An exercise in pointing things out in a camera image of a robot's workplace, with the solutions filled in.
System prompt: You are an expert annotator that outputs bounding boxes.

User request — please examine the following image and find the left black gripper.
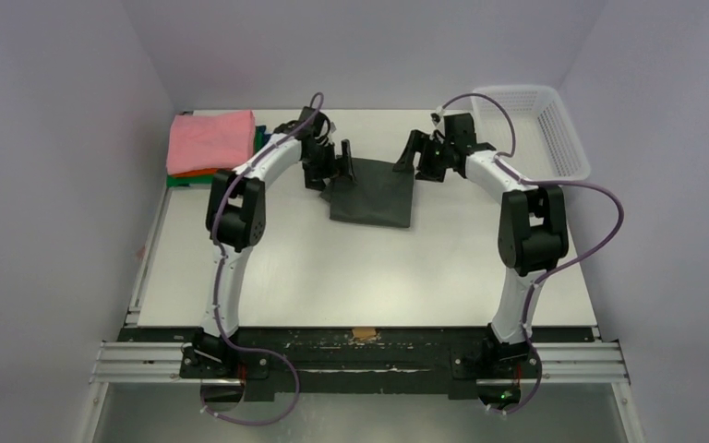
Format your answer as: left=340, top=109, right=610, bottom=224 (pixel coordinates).
left=302, top=140, right=355, bottom=193

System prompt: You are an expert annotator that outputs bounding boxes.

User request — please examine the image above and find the dark grey t shirt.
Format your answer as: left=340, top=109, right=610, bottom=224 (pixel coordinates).
left=320, top=158, right=415, bottom=229

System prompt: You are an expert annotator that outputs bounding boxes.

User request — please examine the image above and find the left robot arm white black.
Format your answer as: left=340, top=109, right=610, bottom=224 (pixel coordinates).
left=191, top=107, right=354, bottom=377

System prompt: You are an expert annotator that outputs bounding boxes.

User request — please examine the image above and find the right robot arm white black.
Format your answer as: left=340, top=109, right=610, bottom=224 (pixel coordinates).
left=393, top=114, right=569, bottom=376

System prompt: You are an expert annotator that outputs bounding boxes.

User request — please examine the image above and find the green folded t shirt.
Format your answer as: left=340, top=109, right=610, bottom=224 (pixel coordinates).
left=165, top=125, right=270, bottom=187

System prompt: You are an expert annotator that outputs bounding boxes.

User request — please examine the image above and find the pink folded t shirt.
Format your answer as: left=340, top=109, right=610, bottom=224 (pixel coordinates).
left=165, top=110, right=256, bottom=175

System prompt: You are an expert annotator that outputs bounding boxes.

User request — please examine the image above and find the white plastic basket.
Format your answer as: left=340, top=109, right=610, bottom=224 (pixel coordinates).
left=471, top=85, right=591, bottom=181

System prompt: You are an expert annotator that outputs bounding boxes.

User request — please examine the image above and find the orange folded t shirt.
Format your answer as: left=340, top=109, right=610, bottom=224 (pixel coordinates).
left=171, top=168, right=219, bottom=179

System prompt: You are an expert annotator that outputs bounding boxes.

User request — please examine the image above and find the brown tape piece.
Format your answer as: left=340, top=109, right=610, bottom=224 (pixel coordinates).
left=352, top=327, right=379, bottom=342

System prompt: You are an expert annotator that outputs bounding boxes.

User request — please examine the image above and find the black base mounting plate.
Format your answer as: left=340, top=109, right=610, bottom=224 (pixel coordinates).
left=116, top=327, right=595, bottom=409

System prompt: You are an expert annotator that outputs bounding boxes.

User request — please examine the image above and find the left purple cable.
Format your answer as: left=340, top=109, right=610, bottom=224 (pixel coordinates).
left=198, top=91, right=325, bottom=428

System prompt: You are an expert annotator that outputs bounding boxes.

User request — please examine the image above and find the aluminium rail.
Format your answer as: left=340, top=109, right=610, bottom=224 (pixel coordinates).
left=89, top=342, right=630, bottom=385

